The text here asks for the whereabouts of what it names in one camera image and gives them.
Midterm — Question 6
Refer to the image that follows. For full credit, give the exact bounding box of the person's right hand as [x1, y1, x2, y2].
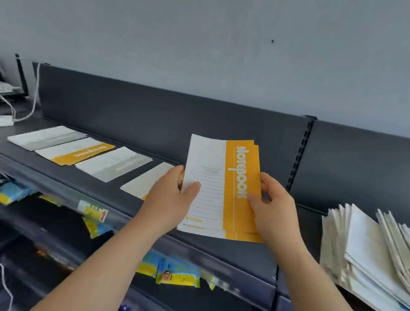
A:
[240, 171, 314, 257]

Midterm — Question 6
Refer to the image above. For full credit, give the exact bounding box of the person's left hand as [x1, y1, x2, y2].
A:
[134, 160, 204, 241]

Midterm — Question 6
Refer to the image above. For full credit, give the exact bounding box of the small orange notebook stack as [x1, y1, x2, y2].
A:
[33, 129, 117, 173]
[119, 156, 186, 206]
[175, 131, 277, 245]

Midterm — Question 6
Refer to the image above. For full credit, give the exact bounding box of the small grey notebook stack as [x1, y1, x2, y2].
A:
[5, 118, 89, 159]
[73, 139, 155, 189]

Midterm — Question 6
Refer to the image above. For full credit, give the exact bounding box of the pile of white notebooks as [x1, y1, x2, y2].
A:
[309, 199, 410, 311]

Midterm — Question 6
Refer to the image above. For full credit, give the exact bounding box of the person's left forearm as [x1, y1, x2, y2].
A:
[26, 207, 170, 311]

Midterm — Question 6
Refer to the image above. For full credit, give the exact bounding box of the yellow blue snack packet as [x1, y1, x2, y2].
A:
[0, 180, 35, 209]
[79, 216, 115, 243]
[155, 253, 204, 290]
[136, 248, 165, 279]

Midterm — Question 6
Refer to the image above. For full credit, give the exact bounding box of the slotted dark metal upright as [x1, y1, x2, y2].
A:
[284, 113, 318, 196]

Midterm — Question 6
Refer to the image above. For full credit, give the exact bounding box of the yellow white price tag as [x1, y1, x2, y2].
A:
[75, 199, 110, 223]

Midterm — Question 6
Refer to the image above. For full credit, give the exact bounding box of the dark grey back panel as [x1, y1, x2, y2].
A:
[286, 117, 410, 241]
[25, 63, 317, 197]

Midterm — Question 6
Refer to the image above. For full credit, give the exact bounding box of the thick white braided cable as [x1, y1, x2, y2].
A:
[13, 60, 44, 125]

